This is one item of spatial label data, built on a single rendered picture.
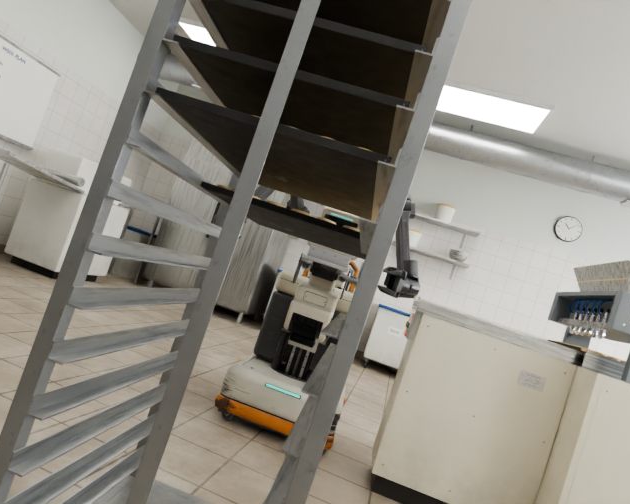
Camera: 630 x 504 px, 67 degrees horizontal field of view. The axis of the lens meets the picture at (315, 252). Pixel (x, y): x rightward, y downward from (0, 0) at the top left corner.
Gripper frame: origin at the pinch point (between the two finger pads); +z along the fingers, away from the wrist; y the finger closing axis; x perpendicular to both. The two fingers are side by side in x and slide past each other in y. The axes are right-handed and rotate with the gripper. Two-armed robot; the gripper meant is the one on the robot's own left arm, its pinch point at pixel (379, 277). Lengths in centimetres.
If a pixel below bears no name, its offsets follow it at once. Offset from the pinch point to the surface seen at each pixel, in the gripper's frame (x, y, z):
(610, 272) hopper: -26, -34, -111
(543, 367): -22, 16, -93
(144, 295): -19, 16, 85
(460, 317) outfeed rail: 9, 8, -67
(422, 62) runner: -59, -40, 70
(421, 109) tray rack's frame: -63, -32, 71
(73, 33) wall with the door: 476, -115, 58
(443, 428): -2, 56, -69
